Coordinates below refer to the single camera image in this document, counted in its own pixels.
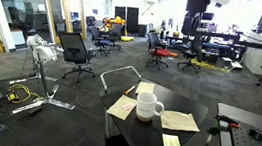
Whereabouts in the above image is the yellow sticky note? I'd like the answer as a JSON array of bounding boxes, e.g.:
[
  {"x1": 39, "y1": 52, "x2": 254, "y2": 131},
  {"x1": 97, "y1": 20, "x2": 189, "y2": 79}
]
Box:
[{"x1": 160, "y1": 133, "x2": 184, "y2": 146}]

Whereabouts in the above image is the white mug with cork base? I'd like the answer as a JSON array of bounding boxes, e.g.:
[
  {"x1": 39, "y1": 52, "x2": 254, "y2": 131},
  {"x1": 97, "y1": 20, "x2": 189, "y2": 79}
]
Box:
[{"x1": 133, "y1": 91, "x2": 168, "y2": 125}]

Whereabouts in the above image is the black mesh office chair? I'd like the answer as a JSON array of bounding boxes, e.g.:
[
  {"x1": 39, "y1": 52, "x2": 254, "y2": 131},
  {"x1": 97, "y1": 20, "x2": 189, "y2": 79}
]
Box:
[{"x1": 52, "y1": 29, "x2": 101, "y2": 86}]

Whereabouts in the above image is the brown paper bag with pink note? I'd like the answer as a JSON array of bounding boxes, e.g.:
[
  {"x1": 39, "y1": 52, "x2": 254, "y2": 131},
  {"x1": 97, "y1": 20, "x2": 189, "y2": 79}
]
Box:
[{"x1": 105, "y1": 93, "x2": 139, "y2": 123}]

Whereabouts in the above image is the bent metal table handle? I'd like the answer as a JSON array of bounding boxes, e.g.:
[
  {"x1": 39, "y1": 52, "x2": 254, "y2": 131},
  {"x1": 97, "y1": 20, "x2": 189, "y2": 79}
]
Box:
[{"x1": 97, "y1": 61, "x2": 144, "y2": 97}]

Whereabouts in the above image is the wooden framed glass door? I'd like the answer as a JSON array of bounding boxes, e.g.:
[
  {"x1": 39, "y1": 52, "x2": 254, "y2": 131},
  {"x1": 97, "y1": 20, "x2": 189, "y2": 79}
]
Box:
[{"x1": 38, "y1": 0, "x2": 93, "y2": 48}]

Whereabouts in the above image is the small white floor box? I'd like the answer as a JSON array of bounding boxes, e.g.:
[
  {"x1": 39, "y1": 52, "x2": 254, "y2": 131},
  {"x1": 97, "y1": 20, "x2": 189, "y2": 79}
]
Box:
[{"x1": 229, "y1": 60, "x2": 245, "y2": 71}]

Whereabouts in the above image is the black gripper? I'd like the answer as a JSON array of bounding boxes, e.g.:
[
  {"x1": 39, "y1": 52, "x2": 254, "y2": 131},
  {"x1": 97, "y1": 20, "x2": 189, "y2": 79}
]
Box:
[{"x1": 180, "y1": 0, "x2": 211, "y2": 38}]

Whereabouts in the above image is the office chair with red seat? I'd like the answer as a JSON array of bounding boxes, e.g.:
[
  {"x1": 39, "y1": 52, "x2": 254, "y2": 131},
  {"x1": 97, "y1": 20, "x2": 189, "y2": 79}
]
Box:
[{"x1": 144, "y1": 31, "x2": 174, "y2": 72}]

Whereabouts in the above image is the white device on stand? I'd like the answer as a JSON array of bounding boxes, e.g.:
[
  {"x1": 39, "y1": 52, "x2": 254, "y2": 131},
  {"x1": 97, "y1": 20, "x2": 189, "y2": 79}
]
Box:
[{"x1": 24, "y1": 33, "x2": 61, "y2": 67}]

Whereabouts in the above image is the black desk with equipment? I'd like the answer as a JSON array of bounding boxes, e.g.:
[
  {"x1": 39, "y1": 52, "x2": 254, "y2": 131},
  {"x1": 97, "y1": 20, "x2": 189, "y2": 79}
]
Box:
[{"x1": 163, "y1": 23, "x2": 249, "y2": 63}]

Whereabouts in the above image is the yellow orange machine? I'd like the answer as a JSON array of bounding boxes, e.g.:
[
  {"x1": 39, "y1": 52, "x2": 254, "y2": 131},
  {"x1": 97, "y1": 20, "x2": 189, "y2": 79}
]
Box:
[{"x1": 101, "y1": 14, "x2": 127, "y2": 33}]

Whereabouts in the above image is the orange marker pen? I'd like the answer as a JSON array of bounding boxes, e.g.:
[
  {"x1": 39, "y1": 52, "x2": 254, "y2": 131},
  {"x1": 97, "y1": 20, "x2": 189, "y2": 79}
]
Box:
[{"x1": 122, "y1": 83, "x2": 137, "y2": 98}]

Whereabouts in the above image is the short black panel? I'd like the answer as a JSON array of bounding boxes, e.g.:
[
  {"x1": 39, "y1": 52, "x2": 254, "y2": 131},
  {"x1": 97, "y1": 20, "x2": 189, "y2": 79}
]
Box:
[{"x1": 112, "y1": 5, "x2": 127, "y2": 21}]

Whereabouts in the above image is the wide brown paper bag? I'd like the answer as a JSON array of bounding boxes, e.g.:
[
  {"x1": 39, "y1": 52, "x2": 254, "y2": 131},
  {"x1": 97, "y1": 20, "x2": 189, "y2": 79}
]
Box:
[{"x1": 159, "y1": 109, "x2": 202, "y2": 134}]

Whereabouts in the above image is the metal tripod stand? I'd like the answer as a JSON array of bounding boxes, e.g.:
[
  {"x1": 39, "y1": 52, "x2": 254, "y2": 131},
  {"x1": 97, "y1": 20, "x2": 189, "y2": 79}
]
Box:
[{"x1": 4, "y1": 47, "x2": 82, "y2": 122}]

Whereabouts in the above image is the yellow object on floor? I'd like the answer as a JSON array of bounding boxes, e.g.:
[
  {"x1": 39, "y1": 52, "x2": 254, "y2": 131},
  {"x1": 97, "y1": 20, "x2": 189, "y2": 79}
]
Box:
[{"x1": 120, "y1": 35, "x2": 135, "y2": 44}]

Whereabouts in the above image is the yellow cable near stand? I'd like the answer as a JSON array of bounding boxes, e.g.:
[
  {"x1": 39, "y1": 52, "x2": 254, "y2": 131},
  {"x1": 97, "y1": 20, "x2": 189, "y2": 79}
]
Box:
[{"x1": 6, "y1": 82, "x2": 42, "y2": 107}]

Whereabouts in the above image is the long yellow floor cable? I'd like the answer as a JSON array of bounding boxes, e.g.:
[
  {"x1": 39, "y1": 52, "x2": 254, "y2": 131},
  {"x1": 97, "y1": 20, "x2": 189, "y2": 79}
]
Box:
[{"x1": 190, "y1": 57, "x2": 232, "y2": 74}]

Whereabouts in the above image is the tall black panel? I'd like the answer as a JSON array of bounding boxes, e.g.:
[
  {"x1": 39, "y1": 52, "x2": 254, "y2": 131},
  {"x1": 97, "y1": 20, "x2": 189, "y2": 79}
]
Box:
[{"x1": 124, "y1": 6, "x2": 141, "y2": 35}]

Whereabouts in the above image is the office chair with blue seat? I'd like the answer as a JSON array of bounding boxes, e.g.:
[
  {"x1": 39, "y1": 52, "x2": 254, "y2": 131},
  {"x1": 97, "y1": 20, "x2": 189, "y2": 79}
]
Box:
[{"x1": 85, "y1": 26, "x2": 114, "y2": 58}]

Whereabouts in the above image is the small black block on breadboard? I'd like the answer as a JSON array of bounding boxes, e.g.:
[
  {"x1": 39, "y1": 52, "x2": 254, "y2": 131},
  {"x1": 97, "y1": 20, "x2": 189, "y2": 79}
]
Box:
[{"x1": 248, "y1": 127, "x2": 262, "y2": 142}]

